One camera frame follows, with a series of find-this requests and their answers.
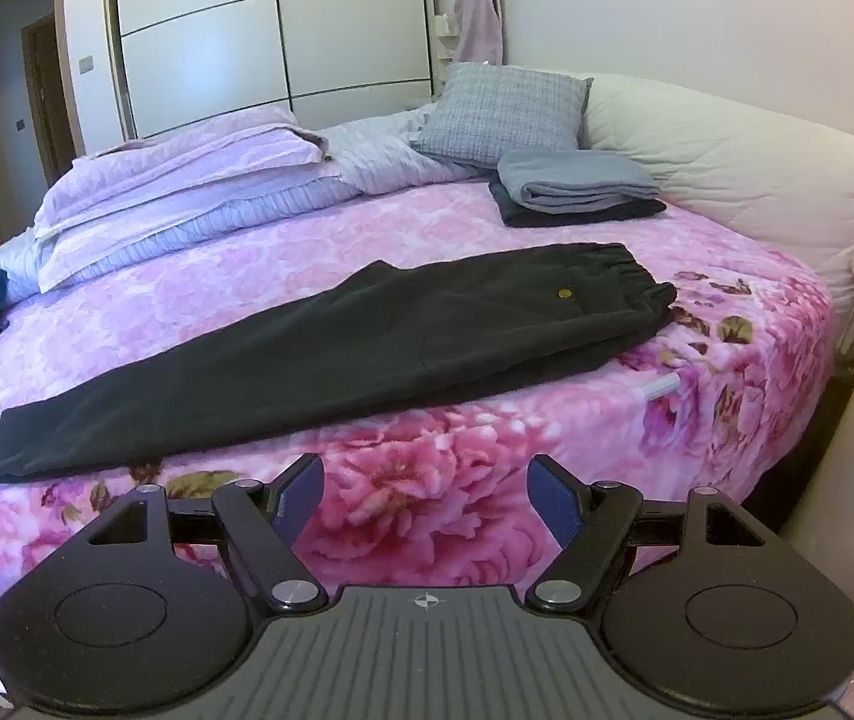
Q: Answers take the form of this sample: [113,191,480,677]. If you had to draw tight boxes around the black trousers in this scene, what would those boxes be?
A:
[0,242,678,484]

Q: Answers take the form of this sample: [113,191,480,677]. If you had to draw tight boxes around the pink floral bed sheet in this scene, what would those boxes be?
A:
[0,182,834,596]

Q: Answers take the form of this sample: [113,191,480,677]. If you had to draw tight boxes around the folded dark garment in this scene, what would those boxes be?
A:
[487,181,667,227]

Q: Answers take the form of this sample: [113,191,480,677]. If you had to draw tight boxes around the folded grey garment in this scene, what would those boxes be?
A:
[497,149,660,213]

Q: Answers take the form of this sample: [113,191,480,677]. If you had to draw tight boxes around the folded lilac duvet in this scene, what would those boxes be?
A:
[34,104,339,293]

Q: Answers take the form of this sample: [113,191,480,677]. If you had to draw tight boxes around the striped white blanket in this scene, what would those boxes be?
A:
[320,104,487,197]

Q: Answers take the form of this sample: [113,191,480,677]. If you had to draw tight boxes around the cream padded headboard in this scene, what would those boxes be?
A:
[585,73,854,327]

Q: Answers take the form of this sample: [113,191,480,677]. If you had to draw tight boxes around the grey knitted cushion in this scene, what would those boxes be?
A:
[413,64,593,169]

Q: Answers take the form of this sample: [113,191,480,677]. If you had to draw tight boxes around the white sliding wardrobe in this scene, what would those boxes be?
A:
[105,0,435,138]

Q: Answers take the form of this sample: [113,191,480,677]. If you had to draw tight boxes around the white bedside shelf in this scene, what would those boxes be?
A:
[430,13,459,98]

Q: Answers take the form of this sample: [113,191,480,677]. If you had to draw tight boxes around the pink hanging garment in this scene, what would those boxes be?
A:
[453,0,505,65]

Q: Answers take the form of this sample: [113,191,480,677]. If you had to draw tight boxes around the white light switch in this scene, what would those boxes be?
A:
[77,55,94,75]

